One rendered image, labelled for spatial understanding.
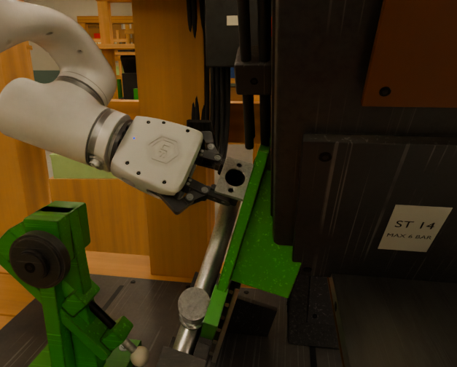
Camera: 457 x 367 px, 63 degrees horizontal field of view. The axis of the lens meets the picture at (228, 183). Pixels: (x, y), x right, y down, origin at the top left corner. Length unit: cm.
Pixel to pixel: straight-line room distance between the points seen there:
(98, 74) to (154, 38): 24
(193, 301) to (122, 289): 41
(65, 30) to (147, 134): 16
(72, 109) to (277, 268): 32
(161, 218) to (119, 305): 20
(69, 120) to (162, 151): 12
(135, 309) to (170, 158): 38
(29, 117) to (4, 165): 46
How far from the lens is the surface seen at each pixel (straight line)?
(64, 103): 53
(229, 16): 64
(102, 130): 50
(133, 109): 90
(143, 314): 77
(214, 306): 43
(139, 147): 50
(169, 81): 77
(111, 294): 84
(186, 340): 55
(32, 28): 50
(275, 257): 42
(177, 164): 48
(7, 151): 98
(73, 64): 58
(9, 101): 56
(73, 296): 57
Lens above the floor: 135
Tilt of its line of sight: 18 degrees down
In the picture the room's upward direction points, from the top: straight up
